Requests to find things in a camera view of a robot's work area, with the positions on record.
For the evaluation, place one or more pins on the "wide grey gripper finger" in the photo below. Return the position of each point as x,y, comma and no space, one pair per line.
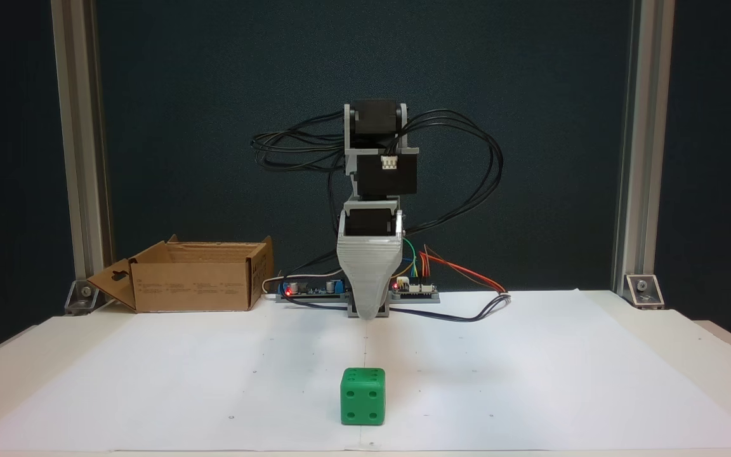
370,266

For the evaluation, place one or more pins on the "green dice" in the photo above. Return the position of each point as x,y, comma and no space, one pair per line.
362,400

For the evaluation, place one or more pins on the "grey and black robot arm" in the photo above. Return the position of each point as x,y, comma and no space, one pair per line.
384,174

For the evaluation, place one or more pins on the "grey circuit board tray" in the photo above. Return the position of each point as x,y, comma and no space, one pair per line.
416,298

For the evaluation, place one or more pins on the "blue circuit board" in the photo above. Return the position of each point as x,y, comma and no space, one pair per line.
308,291

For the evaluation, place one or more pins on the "brown cardboard box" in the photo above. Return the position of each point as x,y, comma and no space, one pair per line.
194,285

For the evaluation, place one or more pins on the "aluminium corner bracket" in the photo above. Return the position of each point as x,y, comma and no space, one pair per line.
83,298
643,292

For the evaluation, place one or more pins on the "aluminium frame post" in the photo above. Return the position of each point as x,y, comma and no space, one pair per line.
83,127
641,127

